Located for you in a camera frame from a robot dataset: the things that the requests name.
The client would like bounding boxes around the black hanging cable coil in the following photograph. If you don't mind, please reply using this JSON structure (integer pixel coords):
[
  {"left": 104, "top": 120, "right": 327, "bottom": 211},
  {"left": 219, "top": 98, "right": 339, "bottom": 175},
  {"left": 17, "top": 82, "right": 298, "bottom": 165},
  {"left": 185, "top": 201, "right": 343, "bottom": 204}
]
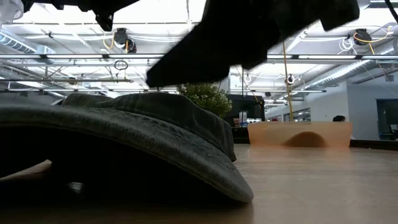
[{"left": 113, "top": 59, "right": 129, "bottom": 72}]

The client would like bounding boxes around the dark glass door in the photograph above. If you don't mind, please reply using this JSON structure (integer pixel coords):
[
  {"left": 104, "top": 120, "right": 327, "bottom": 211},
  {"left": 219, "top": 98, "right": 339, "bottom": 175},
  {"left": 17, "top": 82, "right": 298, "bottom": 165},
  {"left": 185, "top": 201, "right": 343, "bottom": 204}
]
[{"left": 376, "top": 98, "right": 398, "bottom": 141}]

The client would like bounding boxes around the clear plastic bin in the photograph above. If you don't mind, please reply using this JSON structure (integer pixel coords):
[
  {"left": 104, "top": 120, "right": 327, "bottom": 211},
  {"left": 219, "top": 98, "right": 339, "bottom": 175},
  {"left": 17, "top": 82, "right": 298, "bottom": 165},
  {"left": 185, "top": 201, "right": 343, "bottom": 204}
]
[{"left": 0, "top": 0, "right": 24, "bottom": 23}]

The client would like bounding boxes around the green artificial plant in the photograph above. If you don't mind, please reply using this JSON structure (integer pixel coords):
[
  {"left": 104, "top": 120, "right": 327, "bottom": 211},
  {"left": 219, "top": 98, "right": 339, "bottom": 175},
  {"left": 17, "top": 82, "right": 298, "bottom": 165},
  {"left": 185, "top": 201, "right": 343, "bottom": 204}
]
[{"left": 177, "top": 82, "right": 233, "bottom": 119}]

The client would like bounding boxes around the long ceiling light strip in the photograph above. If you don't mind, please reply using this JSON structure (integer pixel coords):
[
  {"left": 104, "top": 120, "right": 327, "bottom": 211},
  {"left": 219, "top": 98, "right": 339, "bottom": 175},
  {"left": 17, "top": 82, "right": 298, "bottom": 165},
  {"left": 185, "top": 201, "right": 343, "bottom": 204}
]
[{"left": 0, "top": 53, "right": 398, "bottom": 60}]

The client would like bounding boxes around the black frame rail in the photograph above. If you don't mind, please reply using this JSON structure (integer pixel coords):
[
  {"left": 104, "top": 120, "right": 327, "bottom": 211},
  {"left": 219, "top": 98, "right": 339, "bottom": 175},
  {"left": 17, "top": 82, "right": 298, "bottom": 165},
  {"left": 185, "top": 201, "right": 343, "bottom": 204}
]
[{"left": 232, "top": 136, "right": 398, "bottom": 152}]

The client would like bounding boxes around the white bottle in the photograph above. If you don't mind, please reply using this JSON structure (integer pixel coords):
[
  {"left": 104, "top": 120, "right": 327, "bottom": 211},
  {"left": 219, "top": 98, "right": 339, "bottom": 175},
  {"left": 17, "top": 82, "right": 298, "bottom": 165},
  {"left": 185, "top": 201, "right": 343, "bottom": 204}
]
[{"left": 238, "top": 111, "right": 249, "bottom": 128}]

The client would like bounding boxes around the black ceiling cable reel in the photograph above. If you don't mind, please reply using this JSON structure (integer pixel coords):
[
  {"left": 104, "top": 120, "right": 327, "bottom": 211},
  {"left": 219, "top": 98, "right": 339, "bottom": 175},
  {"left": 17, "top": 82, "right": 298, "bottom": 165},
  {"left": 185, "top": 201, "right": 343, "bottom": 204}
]
[
  {"left": 112, "top": 27, "right": 137, "bottom": 54},
  {"left": 353, "top": 27, "right": 373, "bottom": 47}
]

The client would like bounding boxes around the orange plastic bin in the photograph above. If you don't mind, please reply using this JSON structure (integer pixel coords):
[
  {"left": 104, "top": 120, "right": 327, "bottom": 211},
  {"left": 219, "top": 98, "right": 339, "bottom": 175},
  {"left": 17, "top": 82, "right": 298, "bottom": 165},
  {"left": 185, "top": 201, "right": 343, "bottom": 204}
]
[{"left": 248, "top": 121, "right": 353, "bottom": 149}]

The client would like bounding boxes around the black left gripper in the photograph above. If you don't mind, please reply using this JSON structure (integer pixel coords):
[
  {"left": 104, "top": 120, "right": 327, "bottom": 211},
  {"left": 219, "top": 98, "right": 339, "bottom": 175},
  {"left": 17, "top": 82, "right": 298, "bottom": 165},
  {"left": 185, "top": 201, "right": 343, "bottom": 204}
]
[{"left": 21, "top": 0, "right": 141, "bottom": 32}]

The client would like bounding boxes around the yellow hanging cable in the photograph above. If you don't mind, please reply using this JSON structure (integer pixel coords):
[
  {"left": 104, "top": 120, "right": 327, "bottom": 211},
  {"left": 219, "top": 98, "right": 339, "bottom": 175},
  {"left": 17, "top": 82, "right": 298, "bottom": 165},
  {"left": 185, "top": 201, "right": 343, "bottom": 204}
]
[{"left": 281, "top": 42, "right": 294, "bottom": 123}]

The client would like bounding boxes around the dark grey cotton cap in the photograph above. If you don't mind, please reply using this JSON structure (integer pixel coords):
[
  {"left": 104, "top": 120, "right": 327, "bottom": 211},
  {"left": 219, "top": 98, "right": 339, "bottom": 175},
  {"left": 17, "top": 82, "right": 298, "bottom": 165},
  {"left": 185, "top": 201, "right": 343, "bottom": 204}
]
[{"left": 0, "top": 91, "right": 254, "bottom": 205}]

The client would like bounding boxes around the silver ventilation duct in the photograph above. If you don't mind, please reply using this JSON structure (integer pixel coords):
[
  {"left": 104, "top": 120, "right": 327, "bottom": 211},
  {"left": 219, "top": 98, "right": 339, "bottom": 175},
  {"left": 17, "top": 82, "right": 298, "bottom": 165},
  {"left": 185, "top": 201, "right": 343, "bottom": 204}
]
[{"left": 306, "top": 58, "right": 379, "bottom": 90}]

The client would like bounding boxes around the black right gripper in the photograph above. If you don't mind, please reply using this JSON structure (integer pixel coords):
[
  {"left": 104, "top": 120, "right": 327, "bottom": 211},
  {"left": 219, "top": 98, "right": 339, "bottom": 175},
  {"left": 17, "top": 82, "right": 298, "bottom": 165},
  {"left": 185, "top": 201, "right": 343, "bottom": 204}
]
[{"left": 146, "top": 0, "right": 361, "bottom": 88}]

